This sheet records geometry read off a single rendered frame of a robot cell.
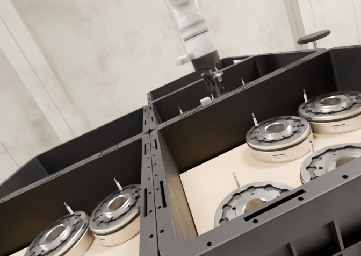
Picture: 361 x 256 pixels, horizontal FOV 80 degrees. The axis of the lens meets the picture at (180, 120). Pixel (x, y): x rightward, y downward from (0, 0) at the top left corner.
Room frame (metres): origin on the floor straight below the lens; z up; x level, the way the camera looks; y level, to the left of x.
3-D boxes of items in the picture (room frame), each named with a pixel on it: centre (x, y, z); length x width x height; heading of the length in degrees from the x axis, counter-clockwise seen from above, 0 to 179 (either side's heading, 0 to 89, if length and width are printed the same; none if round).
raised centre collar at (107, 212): (0.32, 0.15, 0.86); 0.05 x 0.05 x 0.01
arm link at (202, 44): (0.60, -0.11, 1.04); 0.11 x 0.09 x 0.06; 92
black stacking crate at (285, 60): (0.56, -0.13, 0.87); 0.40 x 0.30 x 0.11; 92
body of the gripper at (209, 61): (0.60, -0.13, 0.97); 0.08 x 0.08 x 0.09
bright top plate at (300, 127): (0.33, -0.14, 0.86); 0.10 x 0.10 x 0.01
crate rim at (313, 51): (0.56, -0.13, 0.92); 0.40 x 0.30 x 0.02; 92
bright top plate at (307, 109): (0.34, -0.25, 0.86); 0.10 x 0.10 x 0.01
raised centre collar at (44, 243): (0.31, 0.26, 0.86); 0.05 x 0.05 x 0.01
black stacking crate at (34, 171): (0.54, 0.27, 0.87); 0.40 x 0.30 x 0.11; 92
